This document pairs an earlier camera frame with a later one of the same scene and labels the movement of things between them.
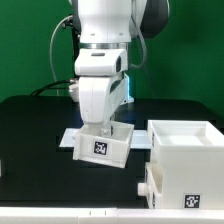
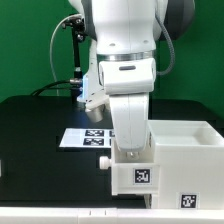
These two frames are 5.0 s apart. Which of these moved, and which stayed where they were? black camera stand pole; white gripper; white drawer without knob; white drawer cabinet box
Moved: white drawer without knob; white gripper
Stayed: white drawer cabinet box; black camera stand pole
